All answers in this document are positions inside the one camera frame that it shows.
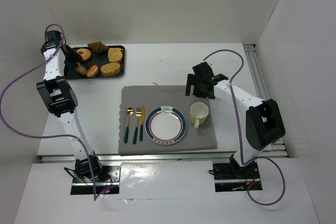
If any sugared orange donut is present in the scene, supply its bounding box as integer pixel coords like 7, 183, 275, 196
76, 48, 91, 61

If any herb bread slice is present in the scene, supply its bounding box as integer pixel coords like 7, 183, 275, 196
108, 48, 124, 63
100, 62, 121, 77

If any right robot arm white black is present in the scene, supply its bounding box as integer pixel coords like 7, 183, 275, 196
185, 62, 286, 175

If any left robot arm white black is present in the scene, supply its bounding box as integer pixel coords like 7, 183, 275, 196
36, 30, 102, 181

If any black bread tray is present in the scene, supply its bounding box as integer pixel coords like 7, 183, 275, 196
64, 45, 125, 80

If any pale yellow mug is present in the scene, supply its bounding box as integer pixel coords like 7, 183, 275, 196
190, 102, 209, 129

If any small glazed bun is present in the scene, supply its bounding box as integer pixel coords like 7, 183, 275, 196
86, 65, 99, 78

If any brown croissant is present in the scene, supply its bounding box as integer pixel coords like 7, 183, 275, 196
87, 41, 109, 54

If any grey placemat cloth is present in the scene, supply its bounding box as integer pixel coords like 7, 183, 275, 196
118, 86, 217, 155

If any white plate teal red rim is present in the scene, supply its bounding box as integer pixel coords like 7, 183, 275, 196
145, 106, 187, 145

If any aluminium side rail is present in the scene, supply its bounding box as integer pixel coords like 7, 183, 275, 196
243, 44, 270, 100

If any gold knife green handle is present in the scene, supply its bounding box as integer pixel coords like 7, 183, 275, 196
139, 105, 145, 142

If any gold fork green handle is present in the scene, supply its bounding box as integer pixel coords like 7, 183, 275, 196
132, 106, 142, 144

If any aluminium front rail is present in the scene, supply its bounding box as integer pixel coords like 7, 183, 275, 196
41, 150, 289, 163

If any gold spoon green handle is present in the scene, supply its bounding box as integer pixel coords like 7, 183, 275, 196
123, 107, 134, 144

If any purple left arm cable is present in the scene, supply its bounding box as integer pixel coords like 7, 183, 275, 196
0, 23, 121, 201

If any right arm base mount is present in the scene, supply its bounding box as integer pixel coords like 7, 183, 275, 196
208, 162, 263, 193

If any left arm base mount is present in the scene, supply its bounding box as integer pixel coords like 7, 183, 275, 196
64, 164, 121, 195

